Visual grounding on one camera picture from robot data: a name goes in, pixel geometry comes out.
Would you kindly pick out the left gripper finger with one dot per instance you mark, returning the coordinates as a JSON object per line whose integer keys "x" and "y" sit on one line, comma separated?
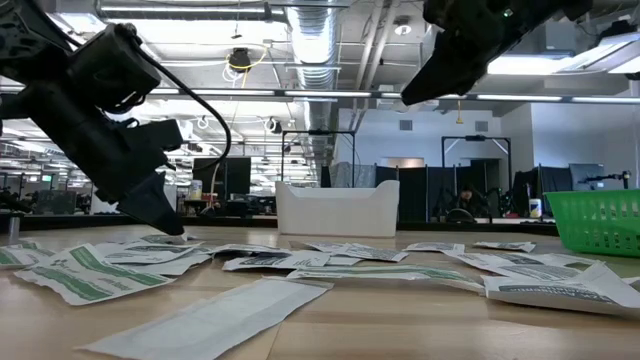
{"x": 152, "y": 205}

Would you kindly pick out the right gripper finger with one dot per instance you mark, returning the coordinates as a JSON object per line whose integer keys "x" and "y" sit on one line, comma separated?
{"x": 450, "y": 65}

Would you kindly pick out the white cabinet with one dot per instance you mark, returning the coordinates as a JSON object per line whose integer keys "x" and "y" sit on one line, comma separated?
{"x": 171, "y": 197}

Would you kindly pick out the yellow background wipes canister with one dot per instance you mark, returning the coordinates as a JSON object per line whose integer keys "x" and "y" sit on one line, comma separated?
{"x": 196, "y": 190}

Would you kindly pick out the white round pillar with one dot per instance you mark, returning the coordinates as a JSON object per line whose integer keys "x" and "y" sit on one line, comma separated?
{"x": 102, "y": 207}

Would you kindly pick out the black background screen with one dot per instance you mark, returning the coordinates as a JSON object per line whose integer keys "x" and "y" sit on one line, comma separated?
{"x": 235, "y": 180}

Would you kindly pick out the long ceiling light strip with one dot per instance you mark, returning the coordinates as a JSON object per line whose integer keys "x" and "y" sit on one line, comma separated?
{"x": 325, "y": 93}

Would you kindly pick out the long plain white packet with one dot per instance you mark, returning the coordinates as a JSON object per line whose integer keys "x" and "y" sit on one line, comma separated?
{"x": 210, "y": 320}

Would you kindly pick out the person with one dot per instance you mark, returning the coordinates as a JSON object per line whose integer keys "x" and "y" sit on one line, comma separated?
{"x": 469, "y": 197}

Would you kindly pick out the black partition screens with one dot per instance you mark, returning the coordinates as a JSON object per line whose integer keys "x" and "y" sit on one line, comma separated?
{"x": 410, "y": 195}

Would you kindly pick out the white background wipes canister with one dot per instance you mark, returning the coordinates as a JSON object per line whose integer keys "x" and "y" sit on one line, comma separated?
{"x": 535, "y": 208}

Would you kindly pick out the grey background monitor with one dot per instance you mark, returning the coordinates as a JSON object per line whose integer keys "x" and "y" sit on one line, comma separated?
{"x": 587, "y": 175}

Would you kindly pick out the white plastic bin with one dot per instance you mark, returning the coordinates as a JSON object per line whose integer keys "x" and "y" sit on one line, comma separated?
{"x": 337, "y": 212}

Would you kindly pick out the green plastic mesh basket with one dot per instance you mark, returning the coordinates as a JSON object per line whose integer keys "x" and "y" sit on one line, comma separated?
{"x": 597, "y": 225}

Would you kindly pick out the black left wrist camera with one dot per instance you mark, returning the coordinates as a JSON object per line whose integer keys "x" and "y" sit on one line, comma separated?
{"x": 115, "y": 65}

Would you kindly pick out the silver metal post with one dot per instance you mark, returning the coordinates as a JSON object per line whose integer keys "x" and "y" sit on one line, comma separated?
{"x": 13, "y": 230}

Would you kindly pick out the silver spiral ceiling duct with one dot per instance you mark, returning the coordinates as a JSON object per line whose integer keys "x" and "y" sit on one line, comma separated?
{"x": 315, "y": 40}

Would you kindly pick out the black metal table frame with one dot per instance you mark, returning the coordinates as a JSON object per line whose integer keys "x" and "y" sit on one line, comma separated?
{"x": 300, "y": 220}

